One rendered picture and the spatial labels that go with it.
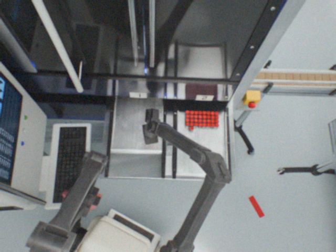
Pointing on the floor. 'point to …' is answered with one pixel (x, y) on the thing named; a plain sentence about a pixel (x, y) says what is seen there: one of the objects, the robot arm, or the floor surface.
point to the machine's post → (265, 48)
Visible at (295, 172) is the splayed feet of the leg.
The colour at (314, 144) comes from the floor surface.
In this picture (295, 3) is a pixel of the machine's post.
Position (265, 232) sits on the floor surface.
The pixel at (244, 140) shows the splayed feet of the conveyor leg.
